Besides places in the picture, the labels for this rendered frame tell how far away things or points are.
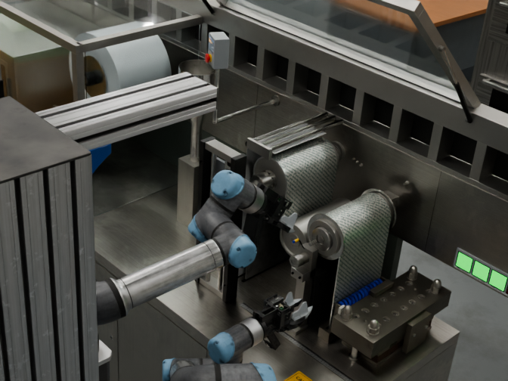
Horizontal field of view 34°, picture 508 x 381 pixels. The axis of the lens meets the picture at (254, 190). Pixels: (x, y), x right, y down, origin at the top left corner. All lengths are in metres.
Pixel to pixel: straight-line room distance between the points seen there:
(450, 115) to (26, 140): 1.51
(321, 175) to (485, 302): 2.06
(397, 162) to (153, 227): 0.99
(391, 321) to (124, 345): 1.08
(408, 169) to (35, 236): 1.61
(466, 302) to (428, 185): 1.96
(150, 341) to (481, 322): 1.99
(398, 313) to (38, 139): 1.59
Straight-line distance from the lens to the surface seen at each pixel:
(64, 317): 1.40
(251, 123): 3.11
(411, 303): 2.71
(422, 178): 2.64
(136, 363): 3.17
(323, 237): 2.50
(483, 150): 2.50
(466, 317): 4.43
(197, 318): 2.73
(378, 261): 2.72
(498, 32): 4.46
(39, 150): 1.28
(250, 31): 3.01
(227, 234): 2.03
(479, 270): 2.63
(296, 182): 2.61
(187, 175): 3.05
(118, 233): 3.12
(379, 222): 2.61
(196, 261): 1.99
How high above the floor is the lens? 2.62
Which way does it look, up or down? 30 degrees down
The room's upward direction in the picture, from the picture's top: 5 degrees clockwise
